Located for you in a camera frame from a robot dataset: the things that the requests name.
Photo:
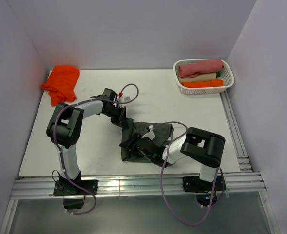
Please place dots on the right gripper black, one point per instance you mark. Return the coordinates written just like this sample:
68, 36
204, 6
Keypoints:
128, 144

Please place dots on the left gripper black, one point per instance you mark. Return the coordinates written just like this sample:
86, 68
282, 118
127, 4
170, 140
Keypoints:
121, 120

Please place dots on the dark grey t shirt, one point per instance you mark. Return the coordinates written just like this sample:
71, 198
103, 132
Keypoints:
162, 137

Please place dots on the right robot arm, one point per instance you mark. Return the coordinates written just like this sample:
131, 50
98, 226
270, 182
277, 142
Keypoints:
206, 148

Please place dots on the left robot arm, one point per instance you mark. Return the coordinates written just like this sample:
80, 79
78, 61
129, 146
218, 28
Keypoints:
64, 131

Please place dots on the orange t shirt on table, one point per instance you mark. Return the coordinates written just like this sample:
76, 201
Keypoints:
61, 83

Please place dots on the rolled pink t shirt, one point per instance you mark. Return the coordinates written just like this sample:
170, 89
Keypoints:
198, 68

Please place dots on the rolled beige t shirt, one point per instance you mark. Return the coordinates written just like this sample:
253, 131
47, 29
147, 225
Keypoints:
199, 78

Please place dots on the rolled orange t shirt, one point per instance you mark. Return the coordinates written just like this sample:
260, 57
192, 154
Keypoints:
204, 84

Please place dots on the white plastic basket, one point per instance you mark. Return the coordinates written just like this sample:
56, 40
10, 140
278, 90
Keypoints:
226, 75

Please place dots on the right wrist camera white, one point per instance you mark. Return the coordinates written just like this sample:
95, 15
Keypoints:
150, 133

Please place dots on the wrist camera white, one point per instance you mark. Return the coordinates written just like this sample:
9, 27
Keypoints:
150, 133
122, 99

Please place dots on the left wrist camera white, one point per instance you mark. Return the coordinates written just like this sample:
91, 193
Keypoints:
122, 99

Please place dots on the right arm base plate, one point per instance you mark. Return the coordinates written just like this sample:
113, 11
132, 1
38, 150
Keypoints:
202, 189

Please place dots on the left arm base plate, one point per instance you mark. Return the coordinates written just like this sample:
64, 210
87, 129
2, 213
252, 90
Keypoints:
74, 197

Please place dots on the aluminium rail frame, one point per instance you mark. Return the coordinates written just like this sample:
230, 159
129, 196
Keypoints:
246, 180

